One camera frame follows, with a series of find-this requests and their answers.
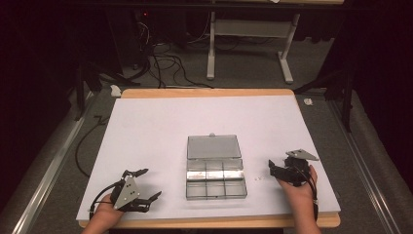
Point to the white paper sheet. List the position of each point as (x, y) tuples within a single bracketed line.
[(156, 136)]

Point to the clear plastic compartment box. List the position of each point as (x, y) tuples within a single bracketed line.
[(214, 169)]

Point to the person's right hand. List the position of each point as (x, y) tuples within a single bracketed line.
[(300, 191)]

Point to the black metal stand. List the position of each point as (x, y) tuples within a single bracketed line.
[(87, 84), (341, 87)]

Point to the white metal desk frame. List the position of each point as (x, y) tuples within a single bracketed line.
[(250, 27)]

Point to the black computer tower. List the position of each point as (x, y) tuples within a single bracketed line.
[(141, 35)]

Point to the silver metal rail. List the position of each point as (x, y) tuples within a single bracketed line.
[(48, 175), (367, 169)]

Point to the small white round piece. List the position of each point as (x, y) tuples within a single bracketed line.
[(308, 101)]

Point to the person's left hand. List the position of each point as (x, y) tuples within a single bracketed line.
[(105, 210)]

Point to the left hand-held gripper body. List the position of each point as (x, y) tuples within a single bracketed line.
[(126, 194)]

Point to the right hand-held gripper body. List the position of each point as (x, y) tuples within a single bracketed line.
[(296, 169)]

